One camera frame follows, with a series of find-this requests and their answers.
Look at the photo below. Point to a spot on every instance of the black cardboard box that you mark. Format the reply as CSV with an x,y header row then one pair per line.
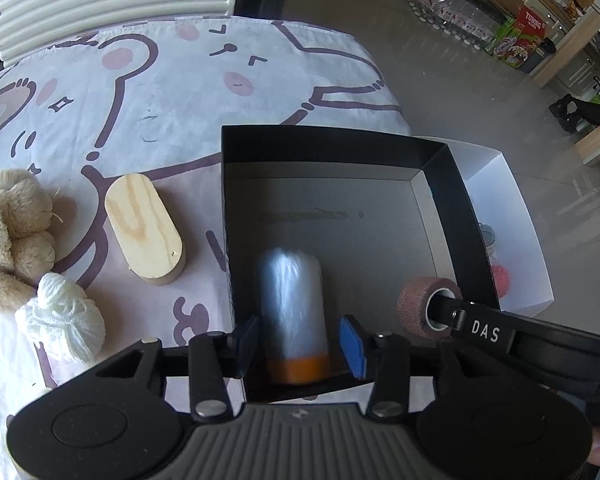
x,y
330,220

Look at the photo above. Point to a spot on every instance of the pink textured ball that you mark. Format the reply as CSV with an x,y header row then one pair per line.
x,y
500,280

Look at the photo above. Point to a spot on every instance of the wooden shelf cabinet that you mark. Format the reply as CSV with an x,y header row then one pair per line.
x,y
580,35

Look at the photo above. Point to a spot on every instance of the bear print tablecloth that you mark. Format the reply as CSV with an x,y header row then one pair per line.
x,y
180,100

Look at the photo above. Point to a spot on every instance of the beige plush toy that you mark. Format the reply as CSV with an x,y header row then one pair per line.
x,y
5,220

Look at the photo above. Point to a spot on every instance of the grey lidded jar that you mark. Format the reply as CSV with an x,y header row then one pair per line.
x,y
487,240

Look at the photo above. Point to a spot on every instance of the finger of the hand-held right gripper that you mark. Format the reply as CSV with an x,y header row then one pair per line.
x,y
480,330

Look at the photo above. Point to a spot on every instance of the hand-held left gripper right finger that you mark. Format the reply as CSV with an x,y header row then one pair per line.
x,y
352,347

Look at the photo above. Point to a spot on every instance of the pink abrasive roll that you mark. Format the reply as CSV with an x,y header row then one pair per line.
x,y
415,305

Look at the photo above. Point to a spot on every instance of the clear plastic roll orange core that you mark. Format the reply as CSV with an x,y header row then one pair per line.
x,y
292,310

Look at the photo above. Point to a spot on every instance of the red green carton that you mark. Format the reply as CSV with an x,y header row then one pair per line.
x,y
525,35

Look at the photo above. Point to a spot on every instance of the oval wooden block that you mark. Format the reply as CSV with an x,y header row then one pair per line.
x,y
140,225

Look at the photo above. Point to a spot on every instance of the white yarn ball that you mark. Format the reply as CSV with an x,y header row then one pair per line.
x,y
62,320

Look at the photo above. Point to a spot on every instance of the white cardboard box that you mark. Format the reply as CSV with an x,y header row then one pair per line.
x,y
510,210

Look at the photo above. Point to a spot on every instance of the green printed carton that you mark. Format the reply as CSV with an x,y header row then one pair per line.
x,y
500,37

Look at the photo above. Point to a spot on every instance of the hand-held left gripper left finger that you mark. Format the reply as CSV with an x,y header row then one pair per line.
x,y
246,345

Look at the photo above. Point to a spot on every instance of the pack of clear bottles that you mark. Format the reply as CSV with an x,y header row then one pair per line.
x,y
455,5

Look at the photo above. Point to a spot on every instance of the dark waste bin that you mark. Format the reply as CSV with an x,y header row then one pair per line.
x,y
539,55

